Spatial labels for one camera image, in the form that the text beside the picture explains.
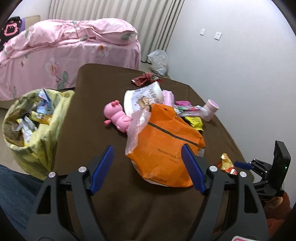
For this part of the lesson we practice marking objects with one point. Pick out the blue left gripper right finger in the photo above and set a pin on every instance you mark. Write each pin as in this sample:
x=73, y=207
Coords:
x=196, y=167

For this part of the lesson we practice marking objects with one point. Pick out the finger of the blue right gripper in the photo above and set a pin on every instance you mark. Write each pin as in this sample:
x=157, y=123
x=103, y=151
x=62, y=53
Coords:
x=242, y=165

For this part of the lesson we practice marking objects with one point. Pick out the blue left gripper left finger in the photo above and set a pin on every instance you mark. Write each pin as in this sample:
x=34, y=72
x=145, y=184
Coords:
x=99, y=168

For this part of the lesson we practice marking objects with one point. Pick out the orange snack bag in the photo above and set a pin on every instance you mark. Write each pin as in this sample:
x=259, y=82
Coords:
x=157, y=157

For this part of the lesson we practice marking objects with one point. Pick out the colourful cartoon candy wrapper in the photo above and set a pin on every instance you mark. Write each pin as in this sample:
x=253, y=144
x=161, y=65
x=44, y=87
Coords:
x=190, y=111

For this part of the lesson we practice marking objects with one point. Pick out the pink yellow snack packet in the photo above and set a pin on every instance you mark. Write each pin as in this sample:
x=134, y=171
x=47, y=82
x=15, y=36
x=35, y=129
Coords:
x=194, y=122

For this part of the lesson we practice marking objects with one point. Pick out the yellow trash bag bin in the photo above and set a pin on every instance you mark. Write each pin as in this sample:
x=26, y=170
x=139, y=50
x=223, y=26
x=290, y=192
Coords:
x=31, y=129

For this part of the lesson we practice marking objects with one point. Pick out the right hand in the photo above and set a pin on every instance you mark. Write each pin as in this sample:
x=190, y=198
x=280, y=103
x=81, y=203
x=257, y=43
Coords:
x=276, y=212

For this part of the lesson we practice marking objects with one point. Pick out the gold red candy wrapper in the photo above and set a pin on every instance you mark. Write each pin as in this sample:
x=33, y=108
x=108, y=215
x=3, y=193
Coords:
x=226, y=165

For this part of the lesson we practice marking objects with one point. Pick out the black phone on right gripper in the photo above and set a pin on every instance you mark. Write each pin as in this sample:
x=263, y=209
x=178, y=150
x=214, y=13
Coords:
x=281, y=162

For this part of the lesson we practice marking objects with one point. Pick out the pink cylindrical cup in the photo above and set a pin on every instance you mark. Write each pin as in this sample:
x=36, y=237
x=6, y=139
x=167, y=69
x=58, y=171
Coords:
x=211, y=107

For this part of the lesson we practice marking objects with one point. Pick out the clear plastic bag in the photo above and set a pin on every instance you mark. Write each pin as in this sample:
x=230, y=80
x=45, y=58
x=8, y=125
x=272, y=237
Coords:
x=138, y=122

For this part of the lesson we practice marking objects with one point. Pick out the pink caterpillar toy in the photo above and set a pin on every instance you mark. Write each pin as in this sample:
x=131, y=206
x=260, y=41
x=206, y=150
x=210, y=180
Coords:
x=114, y=114

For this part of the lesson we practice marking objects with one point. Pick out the blue jeans leg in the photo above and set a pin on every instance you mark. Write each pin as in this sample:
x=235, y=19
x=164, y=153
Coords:
x=18, y=194

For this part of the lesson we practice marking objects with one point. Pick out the red crumpled wrapper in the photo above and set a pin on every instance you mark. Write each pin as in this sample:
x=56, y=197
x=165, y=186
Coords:
x=145, y=79

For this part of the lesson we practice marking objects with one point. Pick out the white plastic bag on floor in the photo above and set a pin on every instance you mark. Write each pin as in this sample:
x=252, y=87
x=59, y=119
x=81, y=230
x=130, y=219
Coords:
x=158, y=60

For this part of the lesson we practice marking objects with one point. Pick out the pink floral bed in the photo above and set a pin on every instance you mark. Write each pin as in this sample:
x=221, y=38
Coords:
x=49, y=54

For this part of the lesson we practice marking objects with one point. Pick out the striped beige curtain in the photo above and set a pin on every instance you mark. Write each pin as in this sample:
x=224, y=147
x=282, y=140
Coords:
x=151, y=23

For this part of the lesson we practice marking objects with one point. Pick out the pink pillow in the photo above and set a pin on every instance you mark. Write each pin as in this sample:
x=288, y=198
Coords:
x=111, y=30

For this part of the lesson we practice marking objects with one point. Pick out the black pink hello kitty cushion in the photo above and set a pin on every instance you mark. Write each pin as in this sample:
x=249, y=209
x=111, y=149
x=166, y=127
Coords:
x=12, y=27

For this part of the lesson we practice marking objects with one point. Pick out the white wall switch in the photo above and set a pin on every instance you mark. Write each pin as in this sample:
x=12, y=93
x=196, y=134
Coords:
x=217, y=36

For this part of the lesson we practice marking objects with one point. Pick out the white wall socket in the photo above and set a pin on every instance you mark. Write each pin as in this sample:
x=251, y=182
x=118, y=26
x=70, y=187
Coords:
x=202, y=32

